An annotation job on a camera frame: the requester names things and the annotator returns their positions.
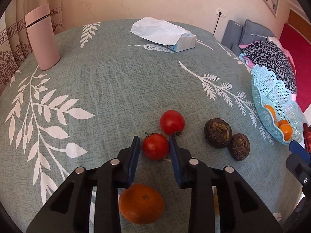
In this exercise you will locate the light blue lattice basket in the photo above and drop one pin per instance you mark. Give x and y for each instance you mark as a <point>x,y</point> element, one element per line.
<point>268,90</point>

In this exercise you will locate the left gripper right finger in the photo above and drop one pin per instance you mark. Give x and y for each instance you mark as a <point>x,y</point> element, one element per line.
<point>240,208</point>

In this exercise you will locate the red tomato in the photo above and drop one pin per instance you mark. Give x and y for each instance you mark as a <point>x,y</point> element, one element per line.
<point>155,146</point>
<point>172,122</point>

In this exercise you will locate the orange on table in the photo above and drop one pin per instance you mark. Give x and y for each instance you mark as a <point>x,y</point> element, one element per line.
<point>141,204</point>

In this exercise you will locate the grey tissue box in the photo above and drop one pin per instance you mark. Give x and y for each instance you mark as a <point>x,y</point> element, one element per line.
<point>164,33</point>

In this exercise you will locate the grey leaf-print tablecloth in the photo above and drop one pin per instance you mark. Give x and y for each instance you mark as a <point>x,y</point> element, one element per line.
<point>115,86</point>

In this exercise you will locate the orange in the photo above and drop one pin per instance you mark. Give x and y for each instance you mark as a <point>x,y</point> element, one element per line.
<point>287,131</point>
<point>282,122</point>
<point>271,110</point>
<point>141,204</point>

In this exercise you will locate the dark brown passion fruit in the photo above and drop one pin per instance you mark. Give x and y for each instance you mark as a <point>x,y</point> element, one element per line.
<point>239,147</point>

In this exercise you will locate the white wall socket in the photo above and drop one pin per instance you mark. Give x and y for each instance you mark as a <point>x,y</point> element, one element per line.
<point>221,12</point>

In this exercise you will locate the pink thermos bottle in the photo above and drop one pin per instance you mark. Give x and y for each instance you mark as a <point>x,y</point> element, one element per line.
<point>41,37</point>

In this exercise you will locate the red bed headboard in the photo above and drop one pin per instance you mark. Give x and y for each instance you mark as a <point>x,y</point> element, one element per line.
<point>299,49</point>

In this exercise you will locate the grey cushion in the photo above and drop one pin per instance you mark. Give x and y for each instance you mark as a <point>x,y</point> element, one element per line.
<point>253,32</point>

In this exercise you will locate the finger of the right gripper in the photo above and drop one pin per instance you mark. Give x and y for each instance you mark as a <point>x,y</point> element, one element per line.
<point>296,148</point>

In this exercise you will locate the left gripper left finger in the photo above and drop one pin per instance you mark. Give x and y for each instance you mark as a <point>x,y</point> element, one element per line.
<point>68,209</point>

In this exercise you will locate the leopard print blanket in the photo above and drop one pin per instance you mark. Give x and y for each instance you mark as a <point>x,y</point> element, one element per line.
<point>272,63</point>

